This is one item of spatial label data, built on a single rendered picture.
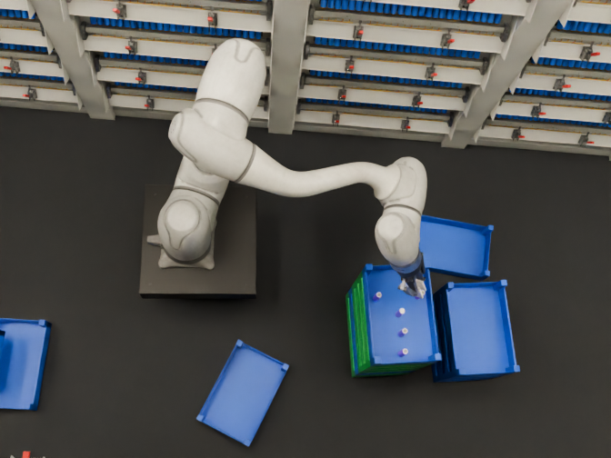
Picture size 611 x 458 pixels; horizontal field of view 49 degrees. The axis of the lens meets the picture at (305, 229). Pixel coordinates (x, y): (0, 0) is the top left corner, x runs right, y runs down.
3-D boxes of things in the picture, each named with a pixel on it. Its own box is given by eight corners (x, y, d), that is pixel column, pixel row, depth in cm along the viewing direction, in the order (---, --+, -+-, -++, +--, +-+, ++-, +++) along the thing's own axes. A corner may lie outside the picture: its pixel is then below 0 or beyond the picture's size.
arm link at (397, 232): (418, 270, 175) (425, 225, 180) (408, 243, 162) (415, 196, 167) (379, 267, 179) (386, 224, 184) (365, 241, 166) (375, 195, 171)
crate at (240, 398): (238, 342, 241) (237, 339, 233) (288, 367, 239) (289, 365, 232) (197, 419, 232) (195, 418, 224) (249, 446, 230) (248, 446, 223)
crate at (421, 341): (361, 270, 210) (365, 263, 203) (424, 267, 212) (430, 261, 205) (369, 366, 202) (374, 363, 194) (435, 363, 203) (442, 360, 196)
